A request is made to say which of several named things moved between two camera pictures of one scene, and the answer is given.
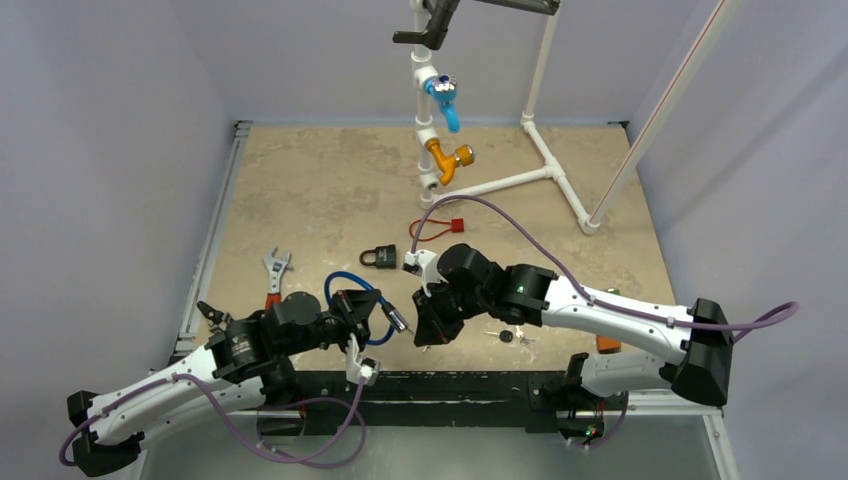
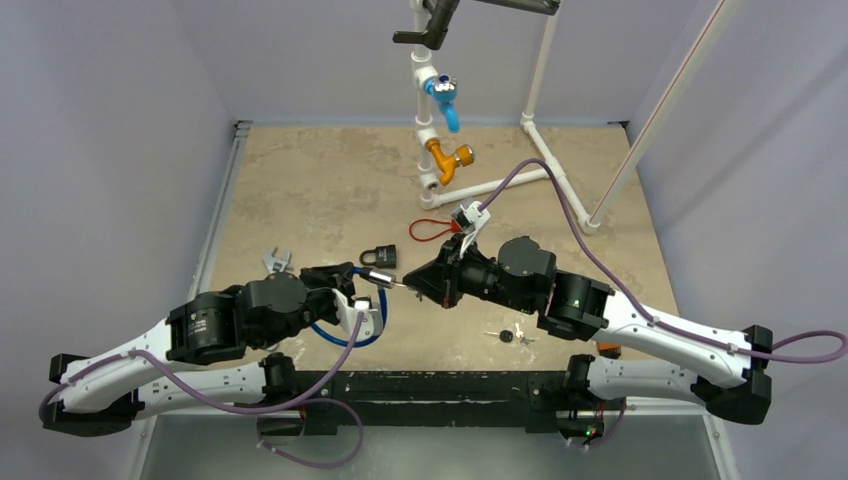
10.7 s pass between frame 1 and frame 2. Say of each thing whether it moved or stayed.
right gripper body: moved
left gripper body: moved
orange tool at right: stayed
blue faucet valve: stayed
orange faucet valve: stayed
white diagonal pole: stayed
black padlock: stayed
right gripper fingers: moved
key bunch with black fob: stayed
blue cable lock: moved
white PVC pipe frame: stayed
